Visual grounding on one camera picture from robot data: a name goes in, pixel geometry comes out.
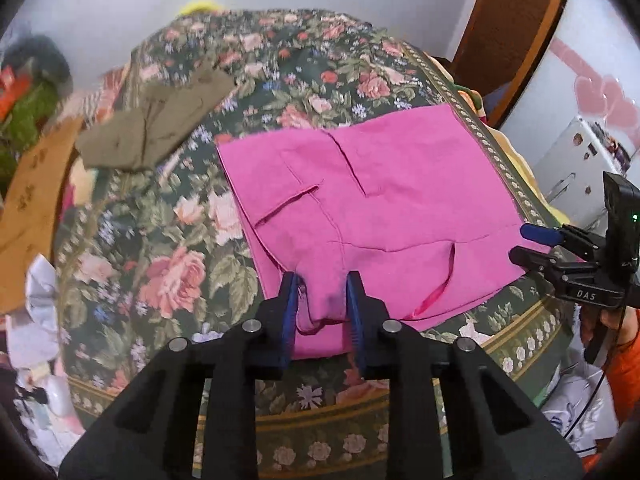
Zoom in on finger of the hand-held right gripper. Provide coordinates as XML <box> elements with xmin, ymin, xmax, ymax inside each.
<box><xmin>519</xmin><ymin>222</ymin><xmax>577</xmax><ymax>252</ymax></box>
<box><xmin>508</xmin><ymin>245</ymin><xmax>571</xmax><ymax>282</ymax></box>

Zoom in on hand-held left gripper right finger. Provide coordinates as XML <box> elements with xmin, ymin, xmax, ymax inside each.
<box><xmin>344</xmin><ymin>270</ymin><xmax>586</xmax><ymax>480</ymax></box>

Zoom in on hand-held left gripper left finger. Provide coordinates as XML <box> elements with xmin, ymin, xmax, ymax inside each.
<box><xmin>59</xmin><ymin>271</ymin><xmax>301</xmax><ymax>480</ymax></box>

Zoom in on pink pants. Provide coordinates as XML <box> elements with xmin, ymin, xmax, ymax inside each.
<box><xmin>216</xmin><ymin>105</ymin><xmax>552</xmax><ymax>361</ymax></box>

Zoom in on person's right forearm orange sleeve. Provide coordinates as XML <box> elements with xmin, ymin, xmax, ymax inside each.
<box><xmin>582</xmin><ymin>310</ymin><xmax>640</xmax><ymax>476</ymax></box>

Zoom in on olive green pants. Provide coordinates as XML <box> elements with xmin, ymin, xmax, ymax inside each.
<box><xmin>75</xmin><ymin>60</ymin><xmax>239</xmax><ymax>171</ymax></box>

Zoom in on person's right hand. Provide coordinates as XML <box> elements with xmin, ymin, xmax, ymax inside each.
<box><xmin>600</xmin><ymin>306</ymin><xmax>640</xmax><ymax>345</ymax></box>

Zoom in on white refrigerator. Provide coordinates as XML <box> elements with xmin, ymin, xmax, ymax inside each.
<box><xmin>529</xmin><ymin>114</ymin><xmax>632</xmax><ymax>233</ymax></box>

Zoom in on floral bed blanket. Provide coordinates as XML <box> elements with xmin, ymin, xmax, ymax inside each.
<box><xmin>52</xmin><ymin>7</ymin><xmax>568</xmax><ymax>480</ymax></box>

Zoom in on white printed cloth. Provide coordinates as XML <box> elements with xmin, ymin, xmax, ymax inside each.
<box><xmin>541</xmin><ymin>357</ymin><xmax>622</xmax><ymax>457</ymax></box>

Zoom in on white crumpled cloth pile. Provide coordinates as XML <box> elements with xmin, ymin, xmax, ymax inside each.
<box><xmin>4</xmin><ymin>254</ymin><xmax>87</xmax><ymax>458</ymax></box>

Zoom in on brown cardboard sheet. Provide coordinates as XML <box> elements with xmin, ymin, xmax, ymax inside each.
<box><xmin>0</xmin><ymin>117</ymin><xmax>87</xmax><ymax>317</ymax></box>

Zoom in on yellow cloth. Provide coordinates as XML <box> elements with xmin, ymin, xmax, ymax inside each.
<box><xmin>178</xmin><ymin>0</ymin><xmax>227</xmax><ymax>16</ymax></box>

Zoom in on green and red cloth heap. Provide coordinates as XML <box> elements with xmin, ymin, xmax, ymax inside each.
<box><xmin>0</xmin><ymin>34</ymin><xmax>75</xmax><ymax>188</ymax></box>

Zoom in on black cable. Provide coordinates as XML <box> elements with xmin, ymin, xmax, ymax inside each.
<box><xmin>564</xmin><ymin>305</ymin><xmax>628</xmax><ymax>443</ymax></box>

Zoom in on pink heart wall decoration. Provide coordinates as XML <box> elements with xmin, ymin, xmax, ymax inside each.
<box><xmin>549</xmin><ymin>35</ymin><xmax>640</xmax><ymax>133</ymax></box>

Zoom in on brown wooden door frame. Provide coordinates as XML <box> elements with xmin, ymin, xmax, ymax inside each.
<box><xmin>449</xmin><ymin>0</ymin><xmax>577</xmax><ymax>129</ymax></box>

